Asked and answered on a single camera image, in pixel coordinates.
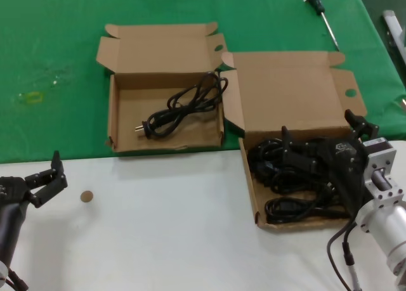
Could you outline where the cardboard box with torn edge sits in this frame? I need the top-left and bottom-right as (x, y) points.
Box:
(96, 22), (228, 153)

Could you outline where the green tablecloth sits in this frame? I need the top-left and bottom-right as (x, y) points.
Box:
(0, 0), (406, 165)

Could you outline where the cardboard box with open lid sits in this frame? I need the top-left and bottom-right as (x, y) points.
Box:
(219, 51), (369, 231)

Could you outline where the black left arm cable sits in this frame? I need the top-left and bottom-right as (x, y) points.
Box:
(0, 265), (29, 291)

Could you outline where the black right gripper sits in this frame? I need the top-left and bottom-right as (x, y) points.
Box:
(280, 109), (380, 219)

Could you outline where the white metal bar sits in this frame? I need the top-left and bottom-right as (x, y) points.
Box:
(382, 9), (406, 60)

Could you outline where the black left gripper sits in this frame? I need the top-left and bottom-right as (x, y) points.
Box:
(0, 150), (69, 209)

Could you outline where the black power cable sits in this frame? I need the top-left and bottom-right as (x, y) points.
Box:
(265, 198), (350, 224)
(247, 138), (286, 187)
(134, 72), (229, 139)
(272, 138), (339, 196)

